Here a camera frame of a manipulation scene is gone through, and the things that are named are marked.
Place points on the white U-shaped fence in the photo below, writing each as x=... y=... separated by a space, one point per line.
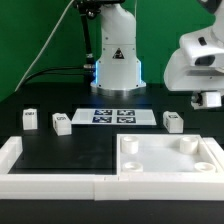
x=123 y=186

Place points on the white square tabletop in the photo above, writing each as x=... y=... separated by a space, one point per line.
x=164 y=153

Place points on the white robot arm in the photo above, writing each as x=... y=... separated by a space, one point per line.
x=118 y=70

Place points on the white sheet with markers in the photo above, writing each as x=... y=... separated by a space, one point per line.
x=114 y=117

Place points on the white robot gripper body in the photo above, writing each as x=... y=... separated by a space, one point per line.
x=198 y=65

